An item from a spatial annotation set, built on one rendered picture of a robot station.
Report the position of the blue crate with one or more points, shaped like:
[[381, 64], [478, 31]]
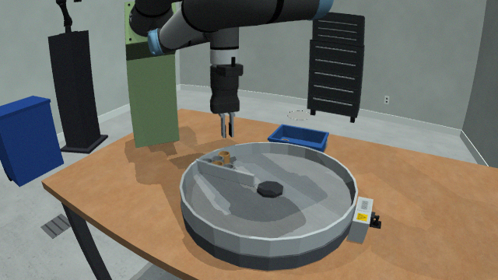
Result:
[[312, 139]]

